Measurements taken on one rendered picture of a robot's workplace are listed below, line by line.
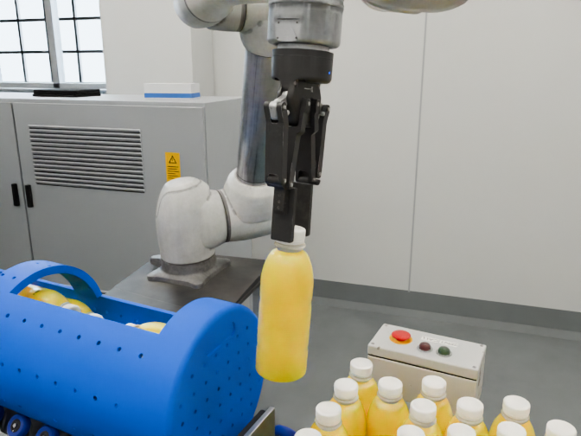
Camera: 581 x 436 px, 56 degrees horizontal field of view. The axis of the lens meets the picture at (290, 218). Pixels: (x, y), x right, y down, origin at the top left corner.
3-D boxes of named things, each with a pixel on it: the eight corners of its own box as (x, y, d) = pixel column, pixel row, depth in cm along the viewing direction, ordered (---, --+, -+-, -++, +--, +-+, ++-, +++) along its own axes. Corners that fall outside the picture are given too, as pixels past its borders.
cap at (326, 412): (335, 409, 85) (336, 400, 84) (344, 425, 81) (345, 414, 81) (312, 413, 84) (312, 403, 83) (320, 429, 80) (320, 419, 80)
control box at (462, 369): (381, 366, 113) (383, 321, 110) (482, 391, 104) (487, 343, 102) (365, 391, 105) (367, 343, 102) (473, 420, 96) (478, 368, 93)
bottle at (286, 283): (313, 380, 73) (324, 247, 69) (263, 385, 71) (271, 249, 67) (296, 355, 80) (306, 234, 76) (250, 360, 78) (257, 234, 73)
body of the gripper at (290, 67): (293, 52, 72) (288, 124, 74) (258, 44, 64) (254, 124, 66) (345, 53, 68) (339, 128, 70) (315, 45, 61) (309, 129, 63)
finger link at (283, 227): (297, 188, 67) (295, 188, 67) (293, 242, 69) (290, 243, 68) (277, 184, 69) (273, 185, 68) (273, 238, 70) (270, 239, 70)
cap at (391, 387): (374, 396, 88) (374, 386, 88) (382, 384, 92) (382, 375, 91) (398, 402, 87) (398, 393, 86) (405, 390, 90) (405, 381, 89)
